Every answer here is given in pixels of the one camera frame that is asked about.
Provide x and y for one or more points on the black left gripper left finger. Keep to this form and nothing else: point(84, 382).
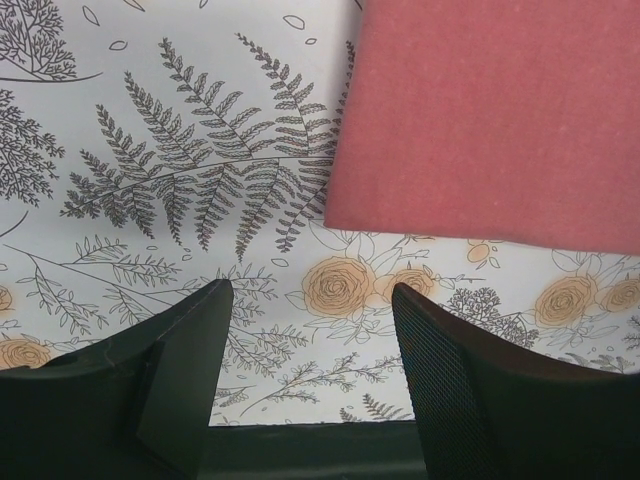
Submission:
point(133, 406)

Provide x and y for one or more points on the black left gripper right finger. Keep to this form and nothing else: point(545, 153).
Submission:
point(486, 408)

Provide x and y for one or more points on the pink t-shirt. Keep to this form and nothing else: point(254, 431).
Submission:
point(501, 120)

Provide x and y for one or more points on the floral tablecloth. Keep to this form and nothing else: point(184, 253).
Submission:
point(150, 147)

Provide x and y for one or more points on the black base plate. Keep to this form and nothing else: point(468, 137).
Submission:
point(361, 450)

